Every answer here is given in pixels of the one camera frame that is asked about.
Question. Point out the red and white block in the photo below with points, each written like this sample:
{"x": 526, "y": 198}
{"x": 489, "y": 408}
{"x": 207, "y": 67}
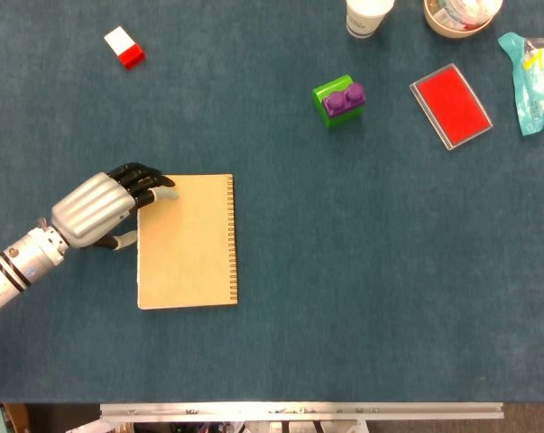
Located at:
{"x": 125, "y": 47}

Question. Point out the aluminium profile rail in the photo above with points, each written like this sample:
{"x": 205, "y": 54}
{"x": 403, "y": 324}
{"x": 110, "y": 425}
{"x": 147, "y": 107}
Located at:
{"x": 298, "y": 411}

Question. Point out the beige round bowl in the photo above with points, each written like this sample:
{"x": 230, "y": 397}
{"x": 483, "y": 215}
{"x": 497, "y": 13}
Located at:
{"x": 452, "y": 29}

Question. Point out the green toy building brick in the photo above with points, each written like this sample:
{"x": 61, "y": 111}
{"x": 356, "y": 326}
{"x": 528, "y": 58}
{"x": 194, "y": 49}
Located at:
{"x": 332, "y": 85}

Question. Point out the teal plastic snack bag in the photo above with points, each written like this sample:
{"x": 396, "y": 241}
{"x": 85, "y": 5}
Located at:
{"x": 531, "y": 90}

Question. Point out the spiral-bound kraft cover notebook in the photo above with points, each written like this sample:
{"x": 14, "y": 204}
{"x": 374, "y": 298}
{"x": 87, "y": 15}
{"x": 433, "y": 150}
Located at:
{"x": 186, "y": 248}

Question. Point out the blue felt table cloth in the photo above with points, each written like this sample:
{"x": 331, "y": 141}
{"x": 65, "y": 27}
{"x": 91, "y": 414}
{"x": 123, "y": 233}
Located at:
{"x": 343, "y": 270}

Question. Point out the white paper cup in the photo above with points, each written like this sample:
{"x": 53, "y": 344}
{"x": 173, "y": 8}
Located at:
{"x": 366, "y": 18}

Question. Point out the purple toy building brick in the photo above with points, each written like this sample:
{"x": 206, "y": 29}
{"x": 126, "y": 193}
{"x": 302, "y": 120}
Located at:
{"x": 343, "y": 101}

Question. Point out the red ink pad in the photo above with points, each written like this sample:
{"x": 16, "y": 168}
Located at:
{"x": 452, "y": 106}

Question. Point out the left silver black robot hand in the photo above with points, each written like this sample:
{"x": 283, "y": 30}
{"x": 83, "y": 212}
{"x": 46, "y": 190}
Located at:
{"x": 91, "y": 207}

